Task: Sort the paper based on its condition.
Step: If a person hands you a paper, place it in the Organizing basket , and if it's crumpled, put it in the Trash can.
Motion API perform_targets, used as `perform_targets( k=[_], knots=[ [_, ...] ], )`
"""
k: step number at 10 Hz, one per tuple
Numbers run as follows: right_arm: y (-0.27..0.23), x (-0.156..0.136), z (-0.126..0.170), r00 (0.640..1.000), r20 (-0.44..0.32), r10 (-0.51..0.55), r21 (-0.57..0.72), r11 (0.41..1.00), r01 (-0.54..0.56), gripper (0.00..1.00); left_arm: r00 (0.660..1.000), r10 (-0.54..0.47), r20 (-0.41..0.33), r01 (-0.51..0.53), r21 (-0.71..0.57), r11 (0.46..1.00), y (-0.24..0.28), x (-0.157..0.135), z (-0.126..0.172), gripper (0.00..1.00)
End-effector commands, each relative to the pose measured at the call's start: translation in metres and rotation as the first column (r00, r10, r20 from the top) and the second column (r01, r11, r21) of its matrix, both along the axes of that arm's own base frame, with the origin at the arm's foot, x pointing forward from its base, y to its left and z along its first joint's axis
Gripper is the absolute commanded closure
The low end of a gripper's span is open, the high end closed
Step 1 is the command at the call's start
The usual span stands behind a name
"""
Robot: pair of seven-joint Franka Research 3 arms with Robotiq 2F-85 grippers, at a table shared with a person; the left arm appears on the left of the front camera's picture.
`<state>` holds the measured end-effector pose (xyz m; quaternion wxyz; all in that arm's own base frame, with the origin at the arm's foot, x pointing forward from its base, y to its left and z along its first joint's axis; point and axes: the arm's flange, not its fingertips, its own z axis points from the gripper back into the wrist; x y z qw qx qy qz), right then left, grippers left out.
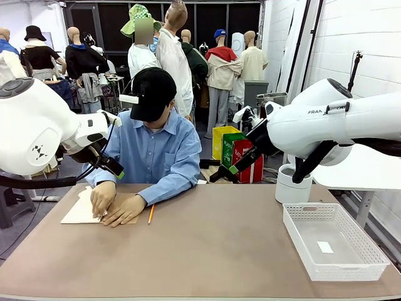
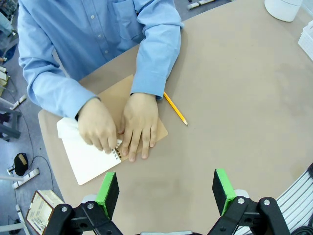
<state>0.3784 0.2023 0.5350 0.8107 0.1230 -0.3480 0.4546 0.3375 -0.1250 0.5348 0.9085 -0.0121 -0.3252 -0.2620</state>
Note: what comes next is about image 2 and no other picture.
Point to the person's blue shirt torso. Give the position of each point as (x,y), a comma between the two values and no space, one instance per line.
(93,29)

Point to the cardboard box on floor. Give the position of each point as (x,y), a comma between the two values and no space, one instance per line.
(39,210)

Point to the kraft spiral notebook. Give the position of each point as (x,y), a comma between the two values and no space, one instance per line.
(88,161)

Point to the white perforated plastic basket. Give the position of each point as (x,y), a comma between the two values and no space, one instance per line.
(306,41)

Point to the white table leg foot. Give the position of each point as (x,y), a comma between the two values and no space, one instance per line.
(25,178)
(18,102)
(198,4)

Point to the grey aluminium rail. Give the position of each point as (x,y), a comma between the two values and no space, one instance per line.
(293,195)

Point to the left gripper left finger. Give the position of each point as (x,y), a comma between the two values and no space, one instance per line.
(108,193)

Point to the person's right forearm blue sleeve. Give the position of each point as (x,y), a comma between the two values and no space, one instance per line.
(58,95)

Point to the person's right hand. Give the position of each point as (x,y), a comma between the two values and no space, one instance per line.
(97,122)

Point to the person's left forearm blue sleeve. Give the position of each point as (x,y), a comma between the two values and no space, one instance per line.
(154,66)

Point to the white cylindrical bin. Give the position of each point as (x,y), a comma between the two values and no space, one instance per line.
(281,9)

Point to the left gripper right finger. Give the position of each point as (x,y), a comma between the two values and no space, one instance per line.
(221,193)

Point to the person's left hand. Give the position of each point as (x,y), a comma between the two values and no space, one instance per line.
(139,117)

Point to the grey stool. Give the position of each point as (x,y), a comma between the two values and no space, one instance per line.
(12,133)

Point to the yellow pencil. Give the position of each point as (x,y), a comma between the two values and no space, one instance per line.
(174,107)

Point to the black disc with tape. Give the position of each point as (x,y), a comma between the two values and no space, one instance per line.
(20,166)

